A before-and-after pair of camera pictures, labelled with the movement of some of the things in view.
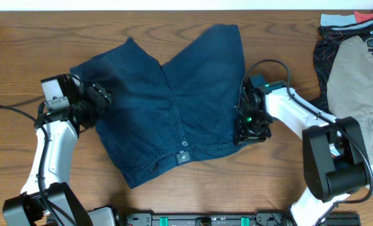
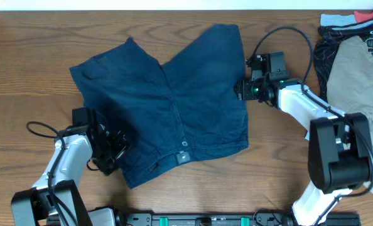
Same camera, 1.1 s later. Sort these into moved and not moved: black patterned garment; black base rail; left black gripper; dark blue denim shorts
Moved: left black gripper
Not moved: dark blue denim shorts; black base rail; black patterned garment
